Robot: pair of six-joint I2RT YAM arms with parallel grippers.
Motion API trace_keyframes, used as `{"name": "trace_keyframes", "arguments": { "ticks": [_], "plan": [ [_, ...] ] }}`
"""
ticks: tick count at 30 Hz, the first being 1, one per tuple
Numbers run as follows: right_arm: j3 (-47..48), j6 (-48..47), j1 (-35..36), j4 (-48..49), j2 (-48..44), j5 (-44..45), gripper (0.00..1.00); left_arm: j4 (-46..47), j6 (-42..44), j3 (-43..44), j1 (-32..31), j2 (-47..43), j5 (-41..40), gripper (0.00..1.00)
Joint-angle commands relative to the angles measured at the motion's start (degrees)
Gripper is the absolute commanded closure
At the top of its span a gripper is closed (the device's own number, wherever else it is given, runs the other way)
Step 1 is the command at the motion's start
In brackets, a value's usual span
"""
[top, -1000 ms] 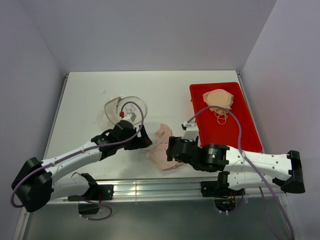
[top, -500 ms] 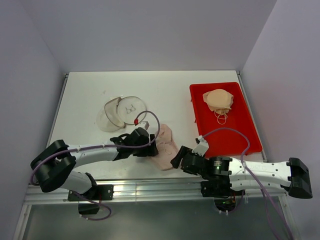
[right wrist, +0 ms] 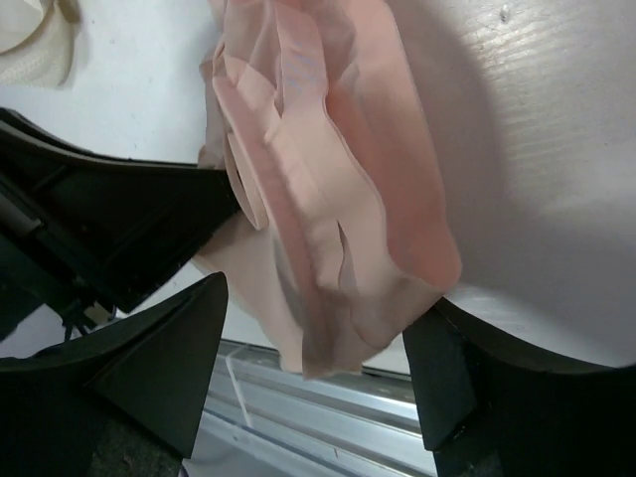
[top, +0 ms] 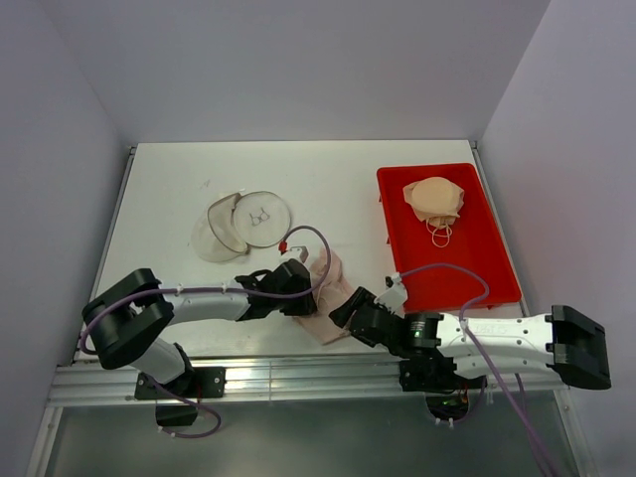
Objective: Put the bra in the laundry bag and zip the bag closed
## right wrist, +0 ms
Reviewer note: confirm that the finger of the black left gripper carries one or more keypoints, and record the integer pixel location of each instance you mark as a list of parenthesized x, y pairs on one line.
[(109, 229)]

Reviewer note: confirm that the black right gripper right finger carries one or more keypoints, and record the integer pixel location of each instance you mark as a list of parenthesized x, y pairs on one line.
[(491, 404)]

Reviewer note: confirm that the aluminium mounting rail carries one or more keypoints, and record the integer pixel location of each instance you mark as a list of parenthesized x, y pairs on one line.
[(261, 421)]

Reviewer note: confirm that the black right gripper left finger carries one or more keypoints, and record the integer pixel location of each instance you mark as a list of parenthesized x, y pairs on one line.
[(125, 400)]

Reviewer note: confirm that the pink bra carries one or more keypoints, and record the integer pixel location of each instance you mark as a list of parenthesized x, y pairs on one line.
[(341, 240)]

